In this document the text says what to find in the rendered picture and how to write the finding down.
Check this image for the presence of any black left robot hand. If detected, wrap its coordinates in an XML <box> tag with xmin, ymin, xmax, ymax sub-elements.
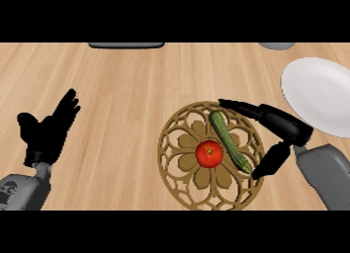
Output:
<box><xmin>15</xmin><ymin>88</ymin><xmax>82</xmax><ymax>168</ymax></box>

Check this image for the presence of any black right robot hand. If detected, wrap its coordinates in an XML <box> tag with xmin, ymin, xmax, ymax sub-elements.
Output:
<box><xmin>217</xmin><ymin>98</ymin><xmax>314</xmax><ymax>181</ymax></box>

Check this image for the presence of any white round plate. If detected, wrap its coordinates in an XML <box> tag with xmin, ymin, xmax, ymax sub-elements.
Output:
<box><xmin>280</xmin><ymin>56</ymin><xmax>350</xmax><ymax>139</ymax></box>

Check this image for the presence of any red tomato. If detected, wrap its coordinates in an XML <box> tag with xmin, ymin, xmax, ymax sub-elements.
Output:
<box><xmin>193</xmin><ymin>139</ymin><xmax>224</xmax><ymax>169</ymax></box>

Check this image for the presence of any round brown openwork placemat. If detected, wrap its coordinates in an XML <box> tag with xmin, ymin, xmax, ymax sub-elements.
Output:
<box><xmin>156</xmin><ymin>100</ymin><xmax>267</xmax><ymax>211</ymax></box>

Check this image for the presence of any green cucumber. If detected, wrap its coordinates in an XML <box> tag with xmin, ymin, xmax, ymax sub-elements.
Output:
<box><xmin>208</xmin><ymin>110</ymin><xmax>255</xmax><ymax>175</ymax></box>

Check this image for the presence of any grey rounded object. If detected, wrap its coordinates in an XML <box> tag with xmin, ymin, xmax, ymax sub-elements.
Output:
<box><xmin>256</xmin><ymin>42</ymin><xmax>296</xmax><ymax>51</ymax></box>

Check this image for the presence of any dark grey flat appliance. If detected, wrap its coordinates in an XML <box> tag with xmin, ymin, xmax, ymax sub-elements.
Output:
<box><xmin>86</xmin><ymin>42</ymin><xmax>166</xmax><ymax>50</ymax></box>

